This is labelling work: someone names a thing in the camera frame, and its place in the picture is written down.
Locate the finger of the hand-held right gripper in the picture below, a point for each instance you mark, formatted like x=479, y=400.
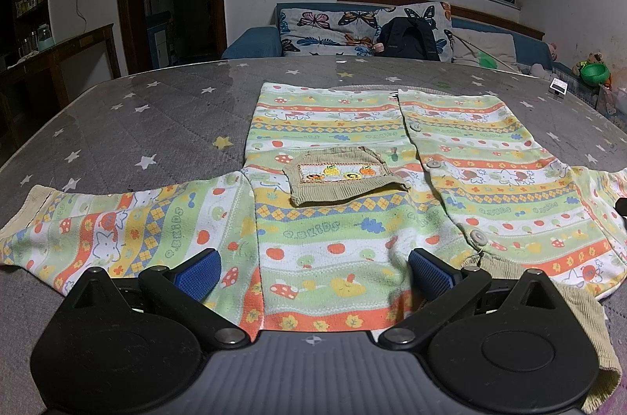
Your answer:
x=622, y=205

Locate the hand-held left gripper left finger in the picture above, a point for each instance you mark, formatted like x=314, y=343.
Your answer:
x=196, y=275

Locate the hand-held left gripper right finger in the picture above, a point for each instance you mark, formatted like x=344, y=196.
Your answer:
x=431, y=273

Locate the colourful striped knit cardigan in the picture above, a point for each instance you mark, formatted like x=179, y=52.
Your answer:
x=333, y=224

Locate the green toy bowl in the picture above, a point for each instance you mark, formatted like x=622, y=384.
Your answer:
x=595, y=74

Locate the small white box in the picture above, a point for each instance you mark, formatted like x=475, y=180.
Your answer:
x=559, y=86

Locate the grey star-print table cover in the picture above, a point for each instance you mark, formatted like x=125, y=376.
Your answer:
x=147, y=121

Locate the pink plush toy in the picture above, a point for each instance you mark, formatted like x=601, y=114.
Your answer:
x=554, y=51

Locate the green toy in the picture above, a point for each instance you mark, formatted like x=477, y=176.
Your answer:
x=486, y=61

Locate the white cushion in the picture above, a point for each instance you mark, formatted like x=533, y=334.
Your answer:
x=490, y=42

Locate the blue and white cabinet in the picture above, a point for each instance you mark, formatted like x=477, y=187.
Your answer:
x=159, y=42

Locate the dark blue backpack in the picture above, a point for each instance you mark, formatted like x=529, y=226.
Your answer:
x=406, y=38

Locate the blue sofa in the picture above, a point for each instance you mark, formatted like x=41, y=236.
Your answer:
x=254, y=42

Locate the wooden desk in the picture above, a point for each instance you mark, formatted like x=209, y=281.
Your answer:
x=63, y=47

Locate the butterfly print pillow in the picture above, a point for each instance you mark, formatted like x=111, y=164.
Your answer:
x=323, y=28

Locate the glass jar with teal lid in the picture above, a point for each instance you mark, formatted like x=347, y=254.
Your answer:
x=45, y=39

